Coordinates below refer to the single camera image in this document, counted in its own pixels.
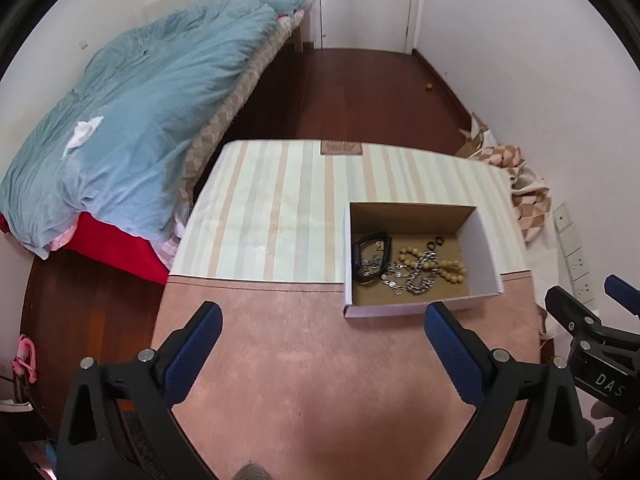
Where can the white tissue on duvet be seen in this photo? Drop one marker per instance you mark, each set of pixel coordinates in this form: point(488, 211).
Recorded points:
point(83, 131)

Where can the red bed sheet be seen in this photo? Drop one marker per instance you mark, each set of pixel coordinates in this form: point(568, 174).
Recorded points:
point(108, 245)

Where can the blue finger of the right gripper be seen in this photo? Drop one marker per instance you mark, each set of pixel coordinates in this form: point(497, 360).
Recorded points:
point(623, 293)

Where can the pink slipper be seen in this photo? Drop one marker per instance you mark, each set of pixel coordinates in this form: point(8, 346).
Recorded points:
point(25, 363)

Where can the pink striped table mat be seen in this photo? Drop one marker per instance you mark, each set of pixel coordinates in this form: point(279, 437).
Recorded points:
point(296, 383)

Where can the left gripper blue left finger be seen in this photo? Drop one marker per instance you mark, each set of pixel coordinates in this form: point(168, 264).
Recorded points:
point(183, 354)

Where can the checkered beige blanket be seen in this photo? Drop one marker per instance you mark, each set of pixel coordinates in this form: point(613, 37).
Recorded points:
point(530, 197)

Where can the black smart band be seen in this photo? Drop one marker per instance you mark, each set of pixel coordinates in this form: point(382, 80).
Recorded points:
point(370, 256)

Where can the white door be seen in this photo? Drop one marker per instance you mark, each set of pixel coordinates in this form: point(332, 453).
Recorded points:
point(380, 25)

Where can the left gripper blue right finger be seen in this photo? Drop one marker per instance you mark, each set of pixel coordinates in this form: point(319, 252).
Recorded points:
point(462, 354)

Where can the white wall power strip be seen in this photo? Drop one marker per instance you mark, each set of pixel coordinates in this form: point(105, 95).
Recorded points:
point(573, 257)

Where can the white cardboard box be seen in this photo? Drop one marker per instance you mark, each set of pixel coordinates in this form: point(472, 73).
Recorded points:
point(439, 253)

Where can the bed with checkered mattress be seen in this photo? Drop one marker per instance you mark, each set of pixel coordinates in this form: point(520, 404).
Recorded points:
point(209, 136)

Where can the blue duvet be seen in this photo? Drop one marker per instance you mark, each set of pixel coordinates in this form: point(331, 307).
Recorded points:
point(156, 86)

